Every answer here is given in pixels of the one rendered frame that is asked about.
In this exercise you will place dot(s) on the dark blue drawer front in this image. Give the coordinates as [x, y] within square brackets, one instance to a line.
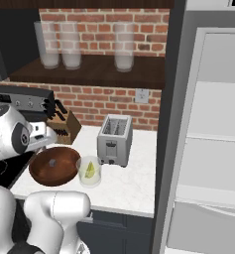
[129, 221]

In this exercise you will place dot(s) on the brown wooden bowl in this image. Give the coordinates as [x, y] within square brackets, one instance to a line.
[61, 167]

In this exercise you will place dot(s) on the silver toaster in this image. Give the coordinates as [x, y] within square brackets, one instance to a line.
[115, 145]

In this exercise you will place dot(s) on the white wall outlet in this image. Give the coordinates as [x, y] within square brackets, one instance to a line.
[141, 96]

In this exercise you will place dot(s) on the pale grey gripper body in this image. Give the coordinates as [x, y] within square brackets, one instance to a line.
[49, 137]

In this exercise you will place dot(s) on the wooden knife block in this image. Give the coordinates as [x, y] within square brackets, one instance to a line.
[67, 127]

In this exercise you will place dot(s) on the grey ice cube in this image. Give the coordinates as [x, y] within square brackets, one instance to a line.
[52, 162]

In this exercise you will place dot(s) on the dark blue cupboard door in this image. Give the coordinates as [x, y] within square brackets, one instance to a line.
[119, 241]

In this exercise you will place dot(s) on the dark wooden shelf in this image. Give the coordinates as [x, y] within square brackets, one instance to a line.
[99, 72]

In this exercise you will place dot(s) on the grey fridge door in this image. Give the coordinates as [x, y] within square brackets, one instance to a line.
[214, 132]

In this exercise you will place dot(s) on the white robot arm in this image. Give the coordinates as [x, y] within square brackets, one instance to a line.
[10, 135]

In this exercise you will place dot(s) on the yellow lemon wedge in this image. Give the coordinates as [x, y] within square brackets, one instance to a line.
[90, 170]

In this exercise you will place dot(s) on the grey fridge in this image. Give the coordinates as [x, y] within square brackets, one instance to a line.
[178, 99]

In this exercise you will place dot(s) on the dark wooden upper cabinet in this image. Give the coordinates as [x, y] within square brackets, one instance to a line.
[89, 3]

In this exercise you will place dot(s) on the tall clear glass jar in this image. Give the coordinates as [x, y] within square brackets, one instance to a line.
[71, 46]
[48, 46]
[124, 48]

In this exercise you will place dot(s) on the clear glass of lemonade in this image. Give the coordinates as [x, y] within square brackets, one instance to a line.
[89, 180]

